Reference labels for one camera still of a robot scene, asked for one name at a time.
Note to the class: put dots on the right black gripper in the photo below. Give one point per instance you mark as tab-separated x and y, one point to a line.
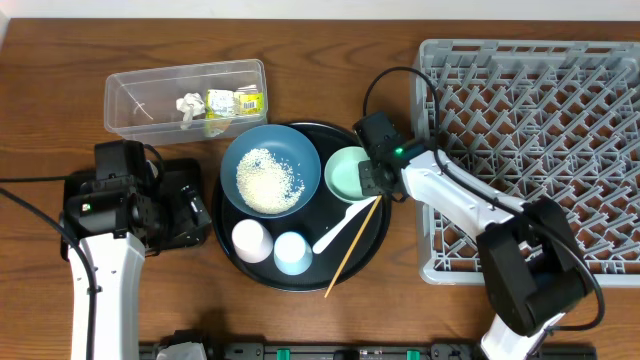
368	183

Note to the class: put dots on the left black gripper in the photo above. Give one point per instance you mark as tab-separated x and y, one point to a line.
189	211

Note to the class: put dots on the mint green bowl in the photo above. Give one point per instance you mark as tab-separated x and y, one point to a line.
341	174

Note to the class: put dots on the white pink cup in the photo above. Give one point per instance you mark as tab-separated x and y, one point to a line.
252	241

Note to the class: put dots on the pile of white rice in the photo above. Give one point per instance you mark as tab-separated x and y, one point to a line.
267	185

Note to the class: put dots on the blue plate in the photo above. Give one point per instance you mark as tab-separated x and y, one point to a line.
285	143

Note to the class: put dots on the light blue cup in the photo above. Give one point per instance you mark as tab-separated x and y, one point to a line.
292	254

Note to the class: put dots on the white tissue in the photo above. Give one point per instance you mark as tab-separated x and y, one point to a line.
191	105

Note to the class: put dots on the yellow green snack wrapper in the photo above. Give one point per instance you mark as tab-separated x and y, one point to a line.
224	105

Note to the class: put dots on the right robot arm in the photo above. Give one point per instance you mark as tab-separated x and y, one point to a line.
526	250

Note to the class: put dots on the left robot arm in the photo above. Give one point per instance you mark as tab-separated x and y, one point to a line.
107	272

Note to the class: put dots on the grey dishwasher rack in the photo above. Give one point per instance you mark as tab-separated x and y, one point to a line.
558	119

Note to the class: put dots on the black rectangular tray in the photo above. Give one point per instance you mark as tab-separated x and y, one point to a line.
95	206

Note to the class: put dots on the white plastic knife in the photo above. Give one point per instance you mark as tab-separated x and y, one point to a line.
353	210

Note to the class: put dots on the wooden chopstick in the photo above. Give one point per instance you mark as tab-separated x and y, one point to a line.
353	245

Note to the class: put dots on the round black tray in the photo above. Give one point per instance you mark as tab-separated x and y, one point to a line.
322	212

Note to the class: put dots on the clear plastic bin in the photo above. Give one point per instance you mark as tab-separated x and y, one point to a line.
141	105

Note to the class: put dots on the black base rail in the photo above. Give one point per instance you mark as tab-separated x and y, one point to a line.
257	351

